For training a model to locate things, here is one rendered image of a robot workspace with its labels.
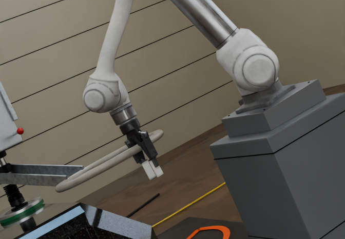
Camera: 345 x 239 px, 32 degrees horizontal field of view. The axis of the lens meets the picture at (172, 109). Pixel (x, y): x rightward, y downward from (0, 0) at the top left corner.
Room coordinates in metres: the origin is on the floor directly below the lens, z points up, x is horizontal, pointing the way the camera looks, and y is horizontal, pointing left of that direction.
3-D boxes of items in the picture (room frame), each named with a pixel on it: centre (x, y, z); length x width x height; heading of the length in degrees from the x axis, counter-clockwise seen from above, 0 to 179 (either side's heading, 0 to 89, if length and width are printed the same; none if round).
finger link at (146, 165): (2.24, 0.18, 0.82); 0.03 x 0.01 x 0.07; 130
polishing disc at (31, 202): (2.78, 0.84, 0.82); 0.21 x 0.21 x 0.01
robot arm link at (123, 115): (2.23, 0.17, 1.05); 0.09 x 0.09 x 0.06
